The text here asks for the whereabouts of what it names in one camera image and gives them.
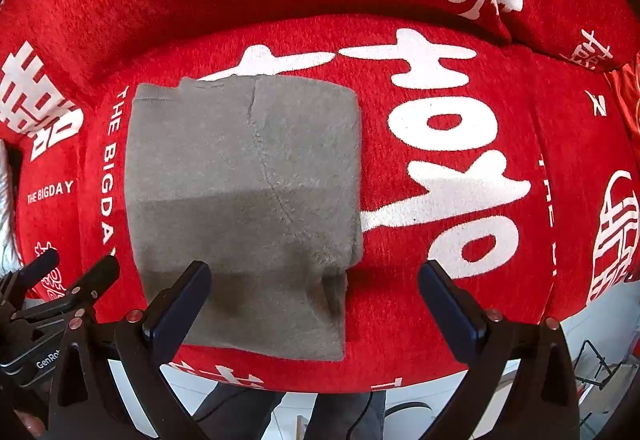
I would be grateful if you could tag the red blanket with white lettering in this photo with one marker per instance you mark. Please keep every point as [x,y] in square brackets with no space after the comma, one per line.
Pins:
[491,142]

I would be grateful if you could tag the red embroidered pillow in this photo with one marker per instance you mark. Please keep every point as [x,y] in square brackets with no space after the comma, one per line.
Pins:
[625,85]

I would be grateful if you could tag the black metal rack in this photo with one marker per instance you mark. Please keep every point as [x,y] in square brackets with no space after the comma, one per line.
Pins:
[592,369]

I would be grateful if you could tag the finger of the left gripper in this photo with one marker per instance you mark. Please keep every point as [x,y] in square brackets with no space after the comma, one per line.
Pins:
[16,285]
[87,290]

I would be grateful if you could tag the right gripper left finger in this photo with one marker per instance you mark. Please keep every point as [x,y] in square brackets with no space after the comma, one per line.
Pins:
[85,401]

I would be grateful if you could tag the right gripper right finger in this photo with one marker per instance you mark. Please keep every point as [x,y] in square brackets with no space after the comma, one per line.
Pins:
[542,402]

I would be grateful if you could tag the grey knit sweater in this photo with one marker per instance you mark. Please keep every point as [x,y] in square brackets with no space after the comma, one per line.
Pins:
[258,177]

